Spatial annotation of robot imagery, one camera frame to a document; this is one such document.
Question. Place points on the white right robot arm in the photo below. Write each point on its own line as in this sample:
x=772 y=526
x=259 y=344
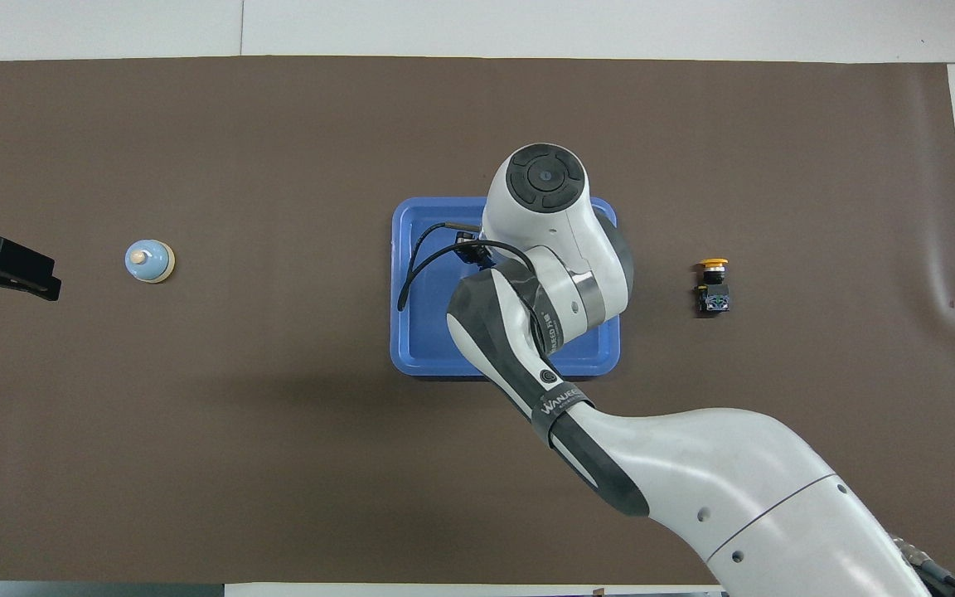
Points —
x=560 y=240

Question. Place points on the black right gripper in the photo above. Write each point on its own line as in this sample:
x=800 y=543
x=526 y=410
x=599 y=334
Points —
x=473 y=249

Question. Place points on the brown table mat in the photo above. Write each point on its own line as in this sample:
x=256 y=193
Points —
x=196 y=456

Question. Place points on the light blue call bell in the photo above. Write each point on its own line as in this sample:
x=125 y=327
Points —
x=148 y=261

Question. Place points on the yellow push button switch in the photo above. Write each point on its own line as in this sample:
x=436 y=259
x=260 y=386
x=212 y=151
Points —
x=714 y=298

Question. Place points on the blue plastic tray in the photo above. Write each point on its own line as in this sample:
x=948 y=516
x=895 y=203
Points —
x=424 y=332

